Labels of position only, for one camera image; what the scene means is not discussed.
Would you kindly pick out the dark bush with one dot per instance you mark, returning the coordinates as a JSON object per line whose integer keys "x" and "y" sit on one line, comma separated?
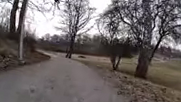
{"x": 30, "y": 43}

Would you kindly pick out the small bare tree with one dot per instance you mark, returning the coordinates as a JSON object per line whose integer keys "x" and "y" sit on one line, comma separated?
{"x": 114, "y": 61}

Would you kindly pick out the distant row of trees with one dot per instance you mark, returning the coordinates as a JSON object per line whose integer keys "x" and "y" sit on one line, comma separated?
{"x": 92, "y": 44}

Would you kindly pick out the pale pole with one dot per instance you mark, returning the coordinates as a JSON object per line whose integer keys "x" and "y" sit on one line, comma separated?
{"x": 23, "y": 28}

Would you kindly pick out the brownish grass verge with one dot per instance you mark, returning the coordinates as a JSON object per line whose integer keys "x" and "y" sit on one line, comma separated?
{"x": 169, "y": 77}

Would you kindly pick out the large bare tree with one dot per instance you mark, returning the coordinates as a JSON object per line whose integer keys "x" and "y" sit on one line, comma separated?
{"x": 142, "y": 62}

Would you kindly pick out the grey asphalt path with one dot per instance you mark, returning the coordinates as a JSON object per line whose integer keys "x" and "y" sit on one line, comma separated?
{"x": 60, "y": 83}

